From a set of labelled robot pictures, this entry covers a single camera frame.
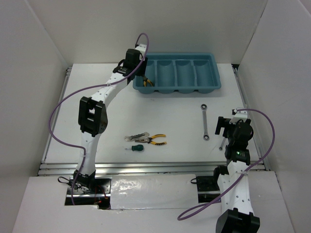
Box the yellow black combination pliers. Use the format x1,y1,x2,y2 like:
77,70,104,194
135,134,167,146

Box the yellow black long-nose pliers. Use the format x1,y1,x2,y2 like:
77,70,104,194
142,76,154,87

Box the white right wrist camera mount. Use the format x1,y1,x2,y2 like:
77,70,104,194
230,108,248,124

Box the green stubby screwdriver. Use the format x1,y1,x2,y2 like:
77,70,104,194
125,144,144,152

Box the silver foil cover sheet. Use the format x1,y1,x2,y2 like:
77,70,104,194
110,174,198,210

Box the large silver ratchet wrench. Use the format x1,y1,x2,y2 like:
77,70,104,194
201,104,209,141

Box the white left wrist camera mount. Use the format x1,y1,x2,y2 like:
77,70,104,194
135,44,147,56

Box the aluminium table frame rail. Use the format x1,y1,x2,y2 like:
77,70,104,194
37,63,271,176

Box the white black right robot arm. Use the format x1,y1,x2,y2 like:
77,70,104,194
211,116,260,233

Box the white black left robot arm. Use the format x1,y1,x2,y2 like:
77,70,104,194
73,44,148,194

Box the small silver wrench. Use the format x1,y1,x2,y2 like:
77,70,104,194
219,138,226,150

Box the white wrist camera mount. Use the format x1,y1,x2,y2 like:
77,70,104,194
135,44,147,56
230,108,248,124

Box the teal four-compartment tray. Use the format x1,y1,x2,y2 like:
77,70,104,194
133,53,222,94

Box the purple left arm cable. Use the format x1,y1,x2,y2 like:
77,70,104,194
48,33,149,206

